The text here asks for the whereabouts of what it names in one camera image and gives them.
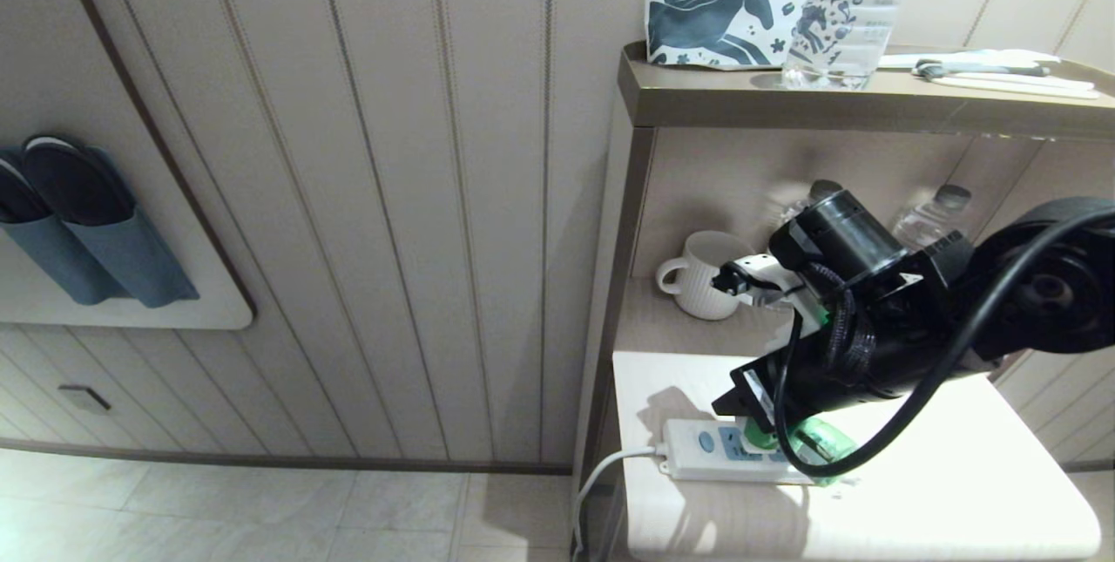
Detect green mosquito repellent plug-in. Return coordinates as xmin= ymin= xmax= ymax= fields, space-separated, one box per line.
xmin=740 ymin=416 xmax=859 ymax=486

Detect white blue power strip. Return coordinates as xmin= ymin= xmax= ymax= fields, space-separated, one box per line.
xmin=660 ymin=418 xmax=859 ymax=488

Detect patterned label water bottle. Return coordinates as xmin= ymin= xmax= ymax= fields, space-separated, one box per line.
xmin=890 ymin=185 xmax=970 ymax=251

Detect white ribbed mug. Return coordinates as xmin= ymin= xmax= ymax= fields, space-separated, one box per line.
xmin=655 ymin=231 xmax=756 ymax=321

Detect plain label water bottle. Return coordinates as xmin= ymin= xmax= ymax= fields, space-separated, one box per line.
xmin=778 ymin=179 xmax=844 ymax=227

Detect beige wooden shelf nightstand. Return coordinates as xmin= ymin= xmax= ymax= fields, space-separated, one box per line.
xmin=572 ymin=41 xmax=1115 ymax=562

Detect white wrapped toothbrush stick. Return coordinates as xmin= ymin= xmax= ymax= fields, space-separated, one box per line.
xmin=928 ymin=74 xmax=1097 ymax=99

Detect white wrapped toiletry packet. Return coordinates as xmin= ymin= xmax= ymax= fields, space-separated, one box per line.
xmin=875 ymin=49 xmax=1059 ymax=71

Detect large clear water bottle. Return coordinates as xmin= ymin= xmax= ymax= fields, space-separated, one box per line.
xmin=780 ymin=0 xmax=924 ymax=91

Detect horse print pouch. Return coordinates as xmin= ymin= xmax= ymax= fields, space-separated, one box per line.
xmin=644 ymin=0 xmax=815 ymax=71

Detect dark slippers in blue holder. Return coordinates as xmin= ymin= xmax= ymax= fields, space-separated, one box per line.
xmin=65 ymin=148 xmax=201 ymax=309

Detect black slipper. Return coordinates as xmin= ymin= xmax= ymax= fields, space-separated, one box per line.
xmin=0 ymin=151 xmax=55 ymax=226
xmin=24 ymin=136 xmax=138 ymax=228

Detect blue fabric slipper pouch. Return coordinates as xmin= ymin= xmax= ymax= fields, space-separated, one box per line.
xmin=0 ymin=218 xmax=132 ymax=307

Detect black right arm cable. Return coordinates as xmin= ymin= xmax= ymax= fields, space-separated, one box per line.
xmin=774 ymin=212 xmax=1115 ymax=477

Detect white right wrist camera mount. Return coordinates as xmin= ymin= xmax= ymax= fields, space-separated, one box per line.
xmin=713 ymin=254 xmax=807 ymax=297

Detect grey wall socket plate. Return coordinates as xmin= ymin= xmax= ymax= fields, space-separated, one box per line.
xmin=59 ymin=385 xmax=112 ymax=413

